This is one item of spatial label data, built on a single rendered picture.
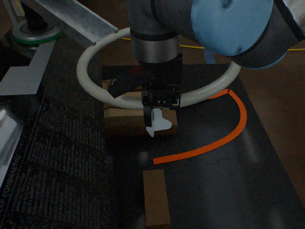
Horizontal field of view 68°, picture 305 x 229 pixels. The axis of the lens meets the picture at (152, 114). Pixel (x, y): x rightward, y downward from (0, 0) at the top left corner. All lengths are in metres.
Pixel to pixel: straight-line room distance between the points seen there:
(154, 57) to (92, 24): 0.58
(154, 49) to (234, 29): 0.16
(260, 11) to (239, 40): 0.04
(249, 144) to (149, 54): 1.40
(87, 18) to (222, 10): 0.75
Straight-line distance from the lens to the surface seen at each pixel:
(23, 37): 1.13
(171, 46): 0.40
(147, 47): 0.39
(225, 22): 0.26
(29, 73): 0.94
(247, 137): 1.76
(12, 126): 0.75
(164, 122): 0.52
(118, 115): 1.50
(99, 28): 0.93
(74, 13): 1.01
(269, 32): 0.37
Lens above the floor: 1.28
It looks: 46 degrees down
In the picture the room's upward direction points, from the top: straight up
